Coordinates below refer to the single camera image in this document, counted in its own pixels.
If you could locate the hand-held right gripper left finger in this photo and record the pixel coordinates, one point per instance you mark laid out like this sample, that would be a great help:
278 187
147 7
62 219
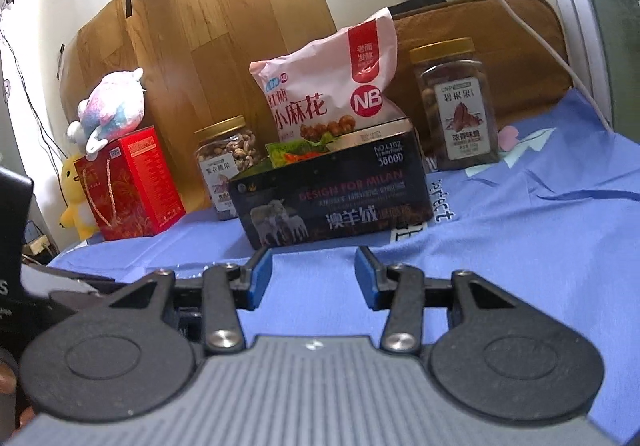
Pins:
260 281

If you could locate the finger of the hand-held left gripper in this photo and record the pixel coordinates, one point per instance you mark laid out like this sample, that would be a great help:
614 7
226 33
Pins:
82 296

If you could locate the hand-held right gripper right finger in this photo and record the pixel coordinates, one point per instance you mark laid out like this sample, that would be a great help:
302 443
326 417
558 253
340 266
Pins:
367 283

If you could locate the black printed box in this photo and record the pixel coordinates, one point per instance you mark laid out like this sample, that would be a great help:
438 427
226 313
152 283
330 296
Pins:
340 206

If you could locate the dark green snack packet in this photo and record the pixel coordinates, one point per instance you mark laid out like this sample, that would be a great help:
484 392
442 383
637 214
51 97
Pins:
300 150

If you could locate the person's left hand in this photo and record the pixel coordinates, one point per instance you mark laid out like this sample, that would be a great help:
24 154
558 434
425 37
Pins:
9 391

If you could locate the yellow plush duck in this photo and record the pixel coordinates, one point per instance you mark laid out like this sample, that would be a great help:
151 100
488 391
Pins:
75 206

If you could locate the cashew jar gold lid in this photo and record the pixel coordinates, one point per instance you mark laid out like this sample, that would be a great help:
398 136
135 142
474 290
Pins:
227 160

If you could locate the red gift box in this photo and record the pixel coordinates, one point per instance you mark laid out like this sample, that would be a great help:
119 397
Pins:
135 181

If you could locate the blue printed blanket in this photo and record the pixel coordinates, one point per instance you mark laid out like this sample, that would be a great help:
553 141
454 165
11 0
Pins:
500 236

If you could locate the pink white plush toy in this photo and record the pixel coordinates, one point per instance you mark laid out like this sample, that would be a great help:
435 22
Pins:
112 105

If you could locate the pecan jar gold lid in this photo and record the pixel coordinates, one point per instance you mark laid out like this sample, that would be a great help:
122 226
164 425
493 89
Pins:
457 110

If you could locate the pink snack bag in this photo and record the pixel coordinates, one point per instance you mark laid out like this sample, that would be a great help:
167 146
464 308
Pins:
325 80

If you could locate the wooden board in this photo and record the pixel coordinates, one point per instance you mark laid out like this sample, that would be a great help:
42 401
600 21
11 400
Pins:
200 35

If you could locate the brown cushion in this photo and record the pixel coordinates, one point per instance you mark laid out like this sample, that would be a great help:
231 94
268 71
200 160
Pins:
515 45

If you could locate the white framed window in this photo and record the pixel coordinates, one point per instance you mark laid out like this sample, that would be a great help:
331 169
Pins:
600 0

